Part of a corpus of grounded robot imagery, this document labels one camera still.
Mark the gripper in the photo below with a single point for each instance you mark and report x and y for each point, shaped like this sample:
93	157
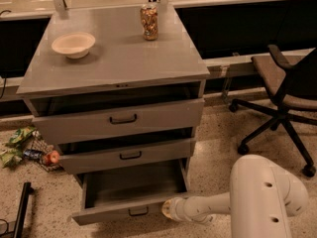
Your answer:
178	208

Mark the grey drawer cabinet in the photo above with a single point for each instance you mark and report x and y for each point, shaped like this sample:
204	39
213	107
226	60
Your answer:
120	58

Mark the green snack bag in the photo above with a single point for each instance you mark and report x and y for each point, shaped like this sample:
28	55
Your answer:
10	158

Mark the black metal stand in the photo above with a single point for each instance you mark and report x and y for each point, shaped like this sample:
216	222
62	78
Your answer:
14	229

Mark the red apple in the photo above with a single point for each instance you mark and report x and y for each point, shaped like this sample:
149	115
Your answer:
52	158

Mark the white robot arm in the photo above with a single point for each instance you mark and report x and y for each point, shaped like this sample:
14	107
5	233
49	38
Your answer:
261	199

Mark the blue can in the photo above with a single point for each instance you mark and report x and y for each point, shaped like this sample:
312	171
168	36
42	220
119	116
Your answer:
32	154

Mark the grey top drawer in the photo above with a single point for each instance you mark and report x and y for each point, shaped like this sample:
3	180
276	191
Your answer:
109	114

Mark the grey drawer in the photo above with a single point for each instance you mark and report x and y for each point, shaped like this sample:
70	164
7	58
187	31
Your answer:
131	192
109	114
126	151

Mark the beige bowl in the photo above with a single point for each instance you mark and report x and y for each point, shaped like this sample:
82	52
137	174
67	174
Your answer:
74	45

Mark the green chip bag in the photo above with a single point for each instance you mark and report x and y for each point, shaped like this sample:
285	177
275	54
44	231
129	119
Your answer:
20	136

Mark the black office chair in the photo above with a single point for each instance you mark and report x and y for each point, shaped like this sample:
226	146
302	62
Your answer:
291	84

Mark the wire mesh basket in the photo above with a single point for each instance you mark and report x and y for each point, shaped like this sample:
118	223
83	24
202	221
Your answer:
38	143

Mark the grey middle drawer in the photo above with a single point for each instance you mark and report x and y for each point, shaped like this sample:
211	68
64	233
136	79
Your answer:
126	151

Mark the patterned drink can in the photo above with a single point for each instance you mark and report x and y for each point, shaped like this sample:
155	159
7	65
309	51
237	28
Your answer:
149	21

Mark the grey bottom drawer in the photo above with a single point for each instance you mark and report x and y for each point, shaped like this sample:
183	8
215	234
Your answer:
131	192

